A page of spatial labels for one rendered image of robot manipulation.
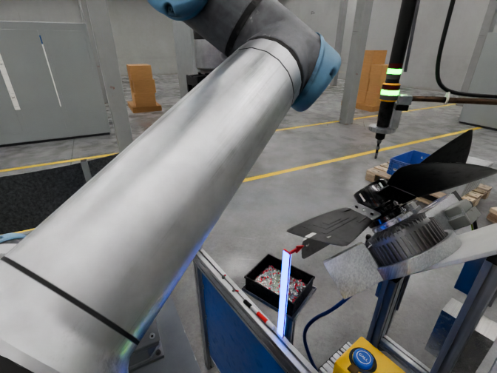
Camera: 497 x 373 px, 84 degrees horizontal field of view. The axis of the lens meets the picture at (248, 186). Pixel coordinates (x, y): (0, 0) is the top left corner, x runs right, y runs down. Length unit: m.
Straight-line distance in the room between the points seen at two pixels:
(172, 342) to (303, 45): 0.72
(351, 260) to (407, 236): 0.19
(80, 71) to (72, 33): 0.63
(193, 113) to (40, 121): 6.51
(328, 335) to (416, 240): 1.26
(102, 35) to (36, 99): 2.34
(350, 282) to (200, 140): 0.90
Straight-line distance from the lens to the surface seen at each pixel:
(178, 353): 0.80
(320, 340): 2.06
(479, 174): 0.86
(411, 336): 2.29
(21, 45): 6.55
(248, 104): 0.21
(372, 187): 1.01
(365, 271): 1.02
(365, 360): 0.72
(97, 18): 4.78
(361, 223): 0.91
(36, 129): 6.73
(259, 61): 0.25
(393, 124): 0.87
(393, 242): 0.98
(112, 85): 4.79
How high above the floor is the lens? 1.66
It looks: 27 degrees down
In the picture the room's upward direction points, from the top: straight up
